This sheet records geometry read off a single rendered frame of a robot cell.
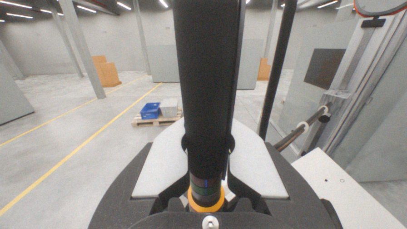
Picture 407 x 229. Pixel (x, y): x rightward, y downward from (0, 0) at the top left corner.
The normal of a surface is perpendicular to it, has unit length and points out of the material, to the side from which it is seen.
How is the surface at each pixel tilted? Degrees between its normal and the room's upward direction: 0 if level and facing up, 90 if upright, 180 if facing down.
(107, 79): 90
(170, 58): 90
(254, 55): 90
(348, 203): 50
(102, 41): 90
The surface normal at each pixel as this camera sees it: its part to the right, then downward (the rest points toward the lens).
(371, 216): -0.78, -0.56
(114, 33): -0.01, 0.47
